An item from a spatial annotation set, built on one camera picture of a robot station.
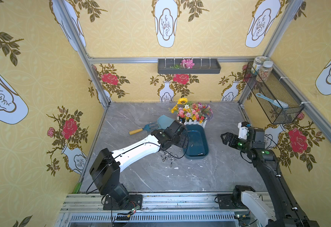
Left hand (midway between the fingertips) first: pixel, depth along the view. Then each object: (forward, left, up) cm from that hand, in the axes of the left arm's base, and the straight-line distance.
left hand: (176, 135), depth 84 cm
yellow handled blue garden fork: (+17, +20, -16) cm, 31 cm away
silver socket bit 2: (-9, +2, -15) cm, 17 cm away
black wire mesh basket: (+15, -59, +15) cm, 62 cm away
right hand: (-3, -30, +3) cm, 31 cm away
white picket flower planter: (+15, -10, +2) cm, 18 cm away
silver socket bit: (-8, +9, -15) cm, 19 cm away
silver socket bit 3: (-12, +3, -15) cm, 19 cm away
